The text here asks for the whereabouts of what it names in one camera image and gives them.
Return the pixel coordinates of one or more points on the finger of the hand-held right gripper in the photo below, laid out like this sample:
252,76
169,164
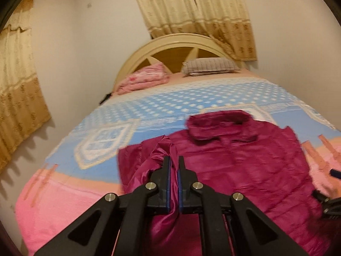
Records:
329,205
335,172

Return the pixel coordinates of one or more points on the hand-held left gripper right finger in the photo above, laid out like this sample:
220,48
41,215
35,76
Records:
181,184

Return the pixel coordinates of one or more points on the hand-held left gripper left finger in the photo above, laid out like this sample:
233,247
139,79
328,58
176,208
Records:
167,181

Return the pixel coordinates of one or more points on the magenta puffer jacket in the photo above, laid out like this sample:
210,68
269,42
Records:
239,160

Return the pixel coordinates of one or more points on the printed blue pink blanket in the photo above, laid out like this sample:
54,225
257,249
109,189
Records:
159,106

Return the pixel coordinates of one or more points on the black object beside bed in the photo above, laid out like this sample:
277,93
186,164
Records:
105,98

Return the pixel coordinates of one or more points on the folded pink floral quilt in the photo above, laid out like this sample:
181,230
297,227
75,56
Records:
143,80

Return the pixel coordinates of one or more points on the striped grey pillow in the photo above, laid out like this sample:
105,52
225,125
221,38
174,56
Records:
210,65

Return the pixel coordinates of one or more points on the cream wooden bed headboard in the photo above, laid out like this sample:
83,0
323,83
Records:
173,41

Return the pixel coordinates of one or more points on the short beige patterned window curtain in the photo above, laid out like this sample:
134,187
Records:
165,8

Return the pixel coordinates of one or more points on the long beige patterned window curtain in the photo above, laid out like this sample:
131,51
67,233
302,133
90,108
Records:
229,16

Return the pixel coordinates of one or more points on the beige patterned side curtain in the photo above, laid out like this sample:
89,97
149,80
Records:
18,85

